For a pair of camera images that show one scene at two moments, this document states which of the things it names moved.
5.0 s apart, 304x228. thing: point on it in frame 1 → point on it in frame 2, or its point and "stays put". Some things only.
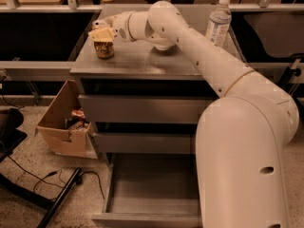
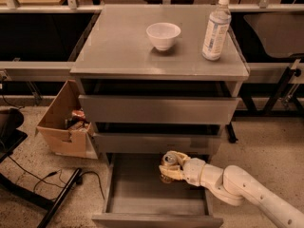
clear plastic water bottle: (219, 21) stays put
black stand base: (49, 203) stays put
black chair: (10, 136) stays put
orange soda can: (104, 49) → (168, 159)
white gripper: (120, 26) → (193, 171)
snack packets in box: (77, 121) stays put
